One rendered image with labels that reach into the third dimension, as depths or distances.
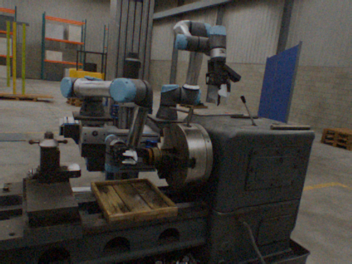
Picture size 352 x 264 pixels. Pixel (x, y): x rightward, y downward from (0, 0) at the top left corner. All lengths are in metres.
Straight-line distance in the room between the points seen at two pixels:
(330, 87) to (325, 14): 2.89
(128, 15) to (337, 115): 11.04
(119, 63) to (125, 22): 0.26
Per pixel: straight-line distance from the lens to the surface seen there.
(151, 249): 1.37
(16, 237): 1.11
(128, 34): 2.03
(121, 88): 1.40
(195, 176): 1.31
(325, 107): 12.73
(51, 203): 1.15
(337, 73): 12.65
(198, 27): 1.84
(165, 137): 1.39
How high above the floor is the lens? 1.47
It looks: 11 degrees down
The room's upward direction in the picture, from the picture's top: 6 degrees clockwise
